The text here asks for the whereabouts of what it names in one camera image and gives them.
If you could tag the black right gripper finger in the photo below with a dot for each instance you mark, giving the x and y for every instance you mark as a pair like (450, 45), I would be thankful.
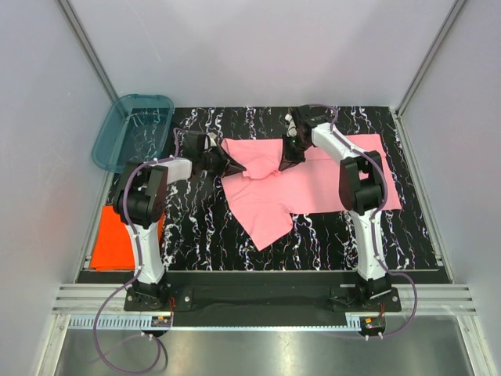
(295, 160)
(285, 162)

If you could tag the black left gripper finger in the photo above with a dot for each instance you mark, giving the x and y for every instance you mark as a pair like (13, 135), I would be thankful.
(232, 169)
(225, 156)

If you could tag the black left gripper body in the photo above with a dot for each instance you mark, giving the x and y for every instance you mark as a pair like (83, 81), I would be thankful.
(214, 160)

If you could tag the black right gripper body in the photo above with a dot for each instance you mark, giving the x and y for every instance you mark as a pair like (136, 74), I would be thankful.
(293, 145)

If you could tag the pink t shirt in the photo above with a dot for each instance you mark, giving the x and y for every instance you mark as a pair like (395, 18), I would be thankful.
(263, 199)

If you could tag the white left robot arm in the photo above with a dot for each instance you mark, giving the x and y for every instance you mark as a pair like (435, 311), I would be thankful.
(140, 201)

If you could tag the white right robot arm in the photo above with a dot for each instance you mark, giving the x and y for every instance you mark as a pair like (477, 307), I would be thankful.
(363, 192)

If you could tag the teal plastic bin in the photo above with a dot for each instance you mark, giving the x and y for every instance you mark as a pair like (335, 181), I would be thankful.
(135, 129)

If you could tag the folded orange t shirt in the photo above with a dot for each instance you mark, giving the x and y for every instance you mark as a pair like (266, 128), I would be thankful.
(113, 248)

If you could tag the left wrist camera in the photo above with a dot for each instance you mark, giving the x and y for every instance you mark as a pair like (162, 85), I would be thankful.
(211, 140)

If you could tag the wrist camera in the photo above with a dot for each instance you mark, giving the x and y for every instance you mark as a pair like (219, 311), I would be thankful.
(211, 140)
(301, 120)

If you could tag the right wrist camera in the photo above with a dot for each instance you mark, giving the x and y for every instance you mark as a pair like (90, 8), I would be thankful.
(301, 120)

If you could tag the left aluminium frame post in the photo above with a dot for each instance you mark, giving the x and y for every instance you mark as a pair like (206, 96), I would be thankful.
(85, 43)

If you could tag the aluminium frame post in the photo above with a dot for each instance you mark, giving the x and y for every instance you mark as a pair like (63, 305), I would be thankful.
(85, 43)
(444, 31)

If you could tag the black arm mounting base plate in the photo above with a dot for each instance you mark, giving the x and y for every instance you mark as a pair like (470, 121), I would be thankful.
(331, 279)

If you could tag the aluminium rail crossbar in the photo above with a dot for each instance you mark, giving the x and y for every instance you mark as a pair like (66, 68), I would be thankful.
(428, 299)

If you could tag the white slotted cable duct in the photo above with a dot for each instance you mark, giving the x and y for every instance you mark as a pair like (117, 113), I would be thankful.
(335, 321)

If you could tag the right aluminium frame post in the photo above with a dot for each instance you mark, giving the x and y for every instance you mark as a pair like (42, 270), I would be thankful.
(444, 31)

